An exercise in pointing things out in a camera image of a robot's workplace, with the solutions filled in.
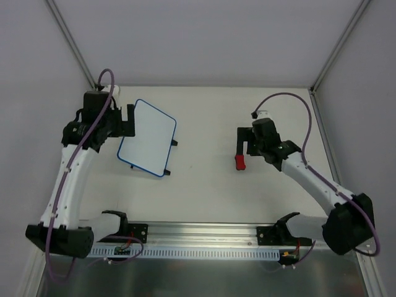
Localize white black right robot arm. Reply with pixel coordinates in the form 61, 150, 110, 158
235, 118, 381, 257

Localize left aluminium frame post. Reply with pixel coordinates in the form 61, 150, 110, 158
44, 0, 96, 88

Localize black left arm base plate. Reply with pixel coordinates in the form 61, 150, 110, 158
100, 222, 149, 244

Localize blue framed whiteboard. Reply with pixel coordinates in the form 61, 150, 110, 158
117, 99, 177, 178

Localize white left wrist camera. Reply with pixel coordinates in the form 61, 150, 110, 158
96, 84, 121, 100

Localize white slotted cable duct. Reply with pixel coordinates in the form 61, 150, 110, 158
88, 245, 280, 262

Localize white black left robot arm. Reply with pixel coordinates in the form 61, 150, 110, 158
25, 85, 135, 259

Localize red black whiteboard eraser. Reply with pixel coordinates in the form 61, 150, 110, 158
235, 154, 246, 171

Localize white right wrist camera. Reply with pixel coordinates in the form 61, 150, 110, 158
251, 110, 273, 121

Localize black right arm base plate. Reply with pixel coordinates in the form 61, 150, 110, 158
256, 224, 313, 246

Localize aluminium mounting rail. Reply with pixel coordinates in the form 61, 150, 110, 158
35, 218, 371, 248

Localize aluminium frame post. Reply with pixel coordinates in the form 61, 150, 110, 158
44, 0, 96, 88
310, 0, 372, 94

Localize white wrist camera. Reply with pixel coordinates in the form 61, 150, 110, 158
251, 110, 273, 121
96, 84, 121, 100

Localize right aluminium frame post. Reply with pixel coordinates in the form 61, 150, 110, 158
310, 0, 372, 94

